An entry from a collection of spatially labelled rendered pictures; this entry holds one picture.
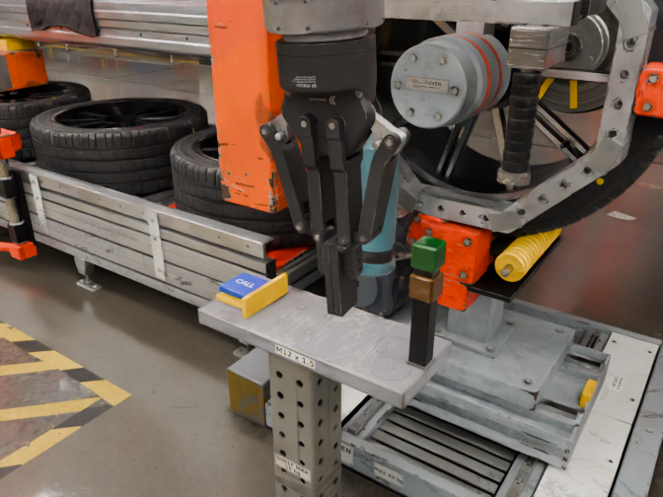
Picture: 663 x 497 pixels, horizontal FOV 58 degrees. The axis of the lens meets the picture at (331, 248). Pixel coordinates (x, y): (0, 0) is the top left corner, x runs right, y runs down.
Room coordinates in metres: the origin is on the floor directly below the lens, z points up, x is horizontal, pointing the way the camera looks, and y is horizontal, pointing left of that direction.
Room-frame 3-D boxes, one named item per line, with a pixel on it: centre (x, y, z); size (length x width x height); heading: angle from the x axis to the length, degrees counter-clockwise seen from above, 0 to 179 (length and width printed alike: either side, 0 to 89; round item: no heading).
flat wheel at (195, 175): (1.91, 0.19, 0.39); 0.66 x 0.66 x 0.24
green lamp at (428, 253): (0.78, -0.14, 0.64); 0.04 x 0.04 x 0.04; 55
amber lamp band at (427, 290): (0.78, -0.14, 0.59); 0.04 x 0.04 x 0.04; 55
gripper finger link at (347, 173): (0.47, -0.01, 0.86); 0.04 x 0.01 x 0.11; 150
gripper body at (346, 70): (0.47, 0.00, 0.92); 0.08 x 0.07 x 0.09; 59
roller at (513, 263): (1.09, -0.40, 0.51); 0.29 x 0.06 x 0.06; 145
